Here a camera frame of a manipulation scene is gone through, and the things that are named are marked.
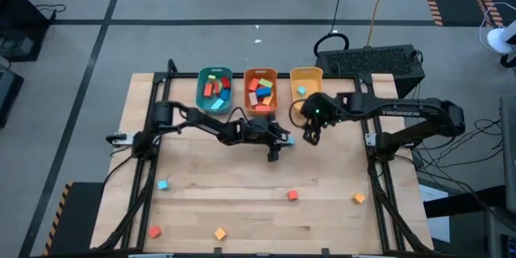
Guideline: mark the dark cabinet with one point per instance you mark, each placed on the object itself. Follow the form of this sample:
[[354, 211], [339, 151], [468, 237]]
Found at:
[[500, 234]]

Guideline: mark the yellow plastic bin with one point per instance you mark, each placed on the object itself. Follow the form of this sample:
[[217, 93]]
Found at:
[[312, 80]]

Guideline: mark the cyan cube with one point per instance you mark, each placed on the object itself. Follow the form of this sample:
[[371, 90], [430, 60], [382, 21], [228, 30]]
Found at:
[[163, 185], [301, 90], [292, 141]]

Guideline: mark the orange cube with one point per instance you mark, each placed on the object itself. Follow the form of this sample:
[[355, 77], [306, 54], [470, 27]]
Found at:
[[359, 198], [220, 233]]

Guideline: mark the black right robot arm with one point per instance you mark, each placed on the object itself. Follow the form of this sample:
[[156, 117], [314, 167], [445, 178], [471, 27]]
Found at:
[[443, 117]]

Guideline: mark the yellow-orange block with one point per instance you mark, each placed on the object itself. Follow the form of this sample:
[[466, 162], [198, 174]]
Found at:
[[268, 99]]

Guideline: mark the white round device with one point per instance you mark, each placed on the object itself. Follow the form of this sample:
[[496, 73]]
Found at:
[[498, 40]]

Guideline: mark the orange-red block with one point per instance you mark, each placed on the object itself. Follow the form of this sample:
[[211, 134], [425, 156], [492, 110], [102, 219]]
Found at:
[[253, 84], [263, 108], [208, 89]]

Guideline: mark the white paper sheet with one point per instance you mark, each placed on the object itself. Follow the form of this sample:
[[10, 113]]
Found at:
[[439, 225]]

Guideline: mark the light blue block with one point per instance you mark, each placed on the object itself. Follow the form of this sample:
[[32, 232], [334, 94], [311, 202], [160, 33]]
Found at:
[[217, 104]]

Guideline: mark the light green block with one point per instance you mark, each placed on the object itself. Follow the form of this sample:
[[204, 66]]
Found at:
[[211, 77]]

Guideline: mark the beige block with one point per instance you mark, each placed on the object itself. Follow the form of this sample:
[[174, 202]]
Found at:
[[253, 98]]

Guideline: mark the red-orange cube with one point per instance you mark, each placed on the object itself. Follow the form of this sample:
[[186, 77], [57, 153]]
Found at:
[[293, 194], [155, 231]]

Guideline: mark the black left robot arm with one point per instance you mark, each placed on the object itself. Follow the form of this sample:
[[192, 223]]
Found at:
[[201, 123]]

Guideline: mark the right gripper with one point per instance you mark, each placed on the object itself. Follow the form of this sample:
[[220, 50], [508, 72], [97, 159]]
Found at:
[[322, 109]]

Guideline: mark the black cabinet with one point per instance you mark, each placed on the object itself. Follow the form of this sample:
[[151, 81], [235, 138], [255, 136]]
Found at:
[[16, 16]]

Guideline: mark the orange plastic bin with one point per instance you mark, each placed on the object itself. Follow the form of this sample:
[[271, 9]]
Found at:
[[246, 105]]

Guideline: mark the black support beam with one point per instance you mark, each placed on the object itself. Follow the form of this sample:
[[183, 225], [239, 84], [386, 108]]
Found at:
[[463, 203]]

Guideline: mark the black perforated computer case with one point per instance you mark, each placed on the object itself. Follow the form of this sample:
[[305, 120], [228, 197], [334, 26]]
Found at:
[[371, 62]]

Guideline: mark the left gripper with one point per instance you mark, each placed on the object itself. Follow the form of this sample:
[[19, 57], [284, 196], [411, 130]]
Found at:
[[260, 133]]

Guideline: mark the teal plastic bin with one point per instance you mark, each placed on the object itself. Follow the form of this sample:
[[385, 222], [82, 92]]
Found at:
[[201, 102]]

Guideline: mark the black aluminium table frame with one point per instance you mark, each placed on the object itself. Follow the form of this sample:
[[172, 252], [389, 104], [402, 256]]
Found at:
[[342, 76]]

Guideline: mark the black equipment case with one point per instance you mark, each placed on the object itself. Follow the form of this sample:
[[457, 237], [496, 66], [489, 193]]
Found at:
[[8, 96]]

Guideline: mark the red block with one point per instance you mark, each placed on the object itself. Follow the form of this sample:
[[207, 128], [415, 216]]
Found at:
[[217, 88], [226, 82]]

